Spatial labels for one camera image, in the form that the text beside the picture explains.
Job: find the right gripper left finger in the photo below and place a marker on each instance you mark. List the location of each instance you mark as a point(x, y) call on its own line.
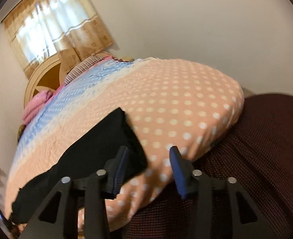
point(57, 215)

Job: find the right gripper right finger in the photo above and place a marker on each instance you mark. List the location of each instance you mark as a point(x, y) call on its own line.
point(223, 207)

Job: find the black pants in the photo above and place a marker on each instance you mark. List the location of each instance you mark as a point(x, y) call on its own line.
point(88, 154)

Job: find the brown patterned bag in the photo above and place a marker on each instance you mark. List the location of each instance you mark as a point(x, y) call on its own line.
point(20, 132)

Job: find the folded pink blanket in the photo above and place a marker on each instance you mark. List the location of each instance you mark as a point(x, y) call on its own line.
point(35, 105)

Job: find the cream wooden headboard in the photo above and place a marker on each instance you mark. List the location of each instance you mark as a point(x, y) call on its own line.
point(50, 75)

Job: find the polka dot bed cover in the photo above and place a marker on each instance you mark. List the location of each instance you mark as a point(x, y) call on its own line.
point(167, 102)

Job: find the striped pillow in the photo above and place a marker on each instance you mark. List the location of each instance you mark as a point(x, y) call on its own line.
point(81, 68)

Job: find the beige curtain behind headboard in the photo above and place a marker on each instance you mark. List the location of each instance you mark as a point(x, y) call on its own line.
point(39, 29)

